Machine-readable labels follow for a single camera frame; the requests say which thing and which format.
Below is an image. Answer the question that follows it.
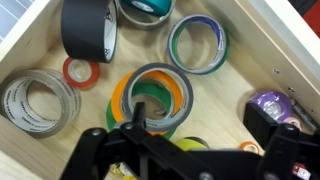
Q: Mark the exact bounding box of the small red tape roll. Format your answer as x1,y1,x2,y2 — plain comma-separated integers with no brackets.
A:
63,58,100,88

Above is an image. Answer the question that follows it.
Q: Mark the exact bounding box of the teal tape roll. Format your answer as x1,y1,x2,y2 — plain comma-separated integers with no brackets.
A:
120,0,172,17

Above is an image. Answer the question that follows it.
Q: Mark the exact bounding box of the small orange tape roll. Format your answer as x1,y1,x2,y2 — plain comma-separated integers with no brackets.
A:
239,141,259,154

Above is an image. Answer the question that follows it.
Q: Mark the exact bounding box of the grey orange tape stack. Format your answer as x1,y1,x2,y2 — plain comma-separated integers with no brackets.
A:
106,63,193,138

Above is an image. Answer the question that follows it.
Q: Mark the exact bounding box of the yellow green tape roll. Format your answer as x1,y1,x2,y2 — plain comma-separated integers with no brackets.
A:
175,137,210,151

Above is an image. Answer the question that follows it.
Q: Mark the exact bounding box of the clear packing tape roll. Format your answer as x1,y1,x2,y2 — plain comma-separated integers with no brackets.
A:
1,69,81,138

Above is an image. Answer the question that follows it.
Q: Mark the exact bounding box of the wooden drawer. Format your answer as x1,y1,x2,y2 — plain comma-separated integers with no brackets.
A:
0,0,320,180

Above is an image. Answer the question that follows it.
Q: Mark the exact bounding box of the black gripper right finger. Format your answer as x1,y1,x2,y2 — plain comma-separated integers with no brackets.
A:
243,103,279,149

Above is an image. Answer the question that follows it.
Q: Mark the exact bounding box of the blue green tape roll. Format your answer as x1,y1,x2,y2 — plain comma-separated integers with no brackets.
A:
167,13,230,75

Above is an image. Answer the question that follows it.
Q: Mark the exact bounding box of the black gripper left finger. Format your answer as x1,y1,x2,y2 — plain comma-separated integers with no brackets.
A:
132,102,146,128

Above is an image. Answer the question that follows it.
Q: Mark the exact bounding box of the purple tape roll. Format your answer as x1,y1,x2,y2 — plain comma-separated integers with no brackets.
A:
248,90,292,122

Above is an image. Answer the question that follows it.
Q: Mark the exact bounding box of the large black tape roll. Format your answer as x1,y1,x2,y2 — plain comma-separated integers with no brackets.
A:
61,0,118,63

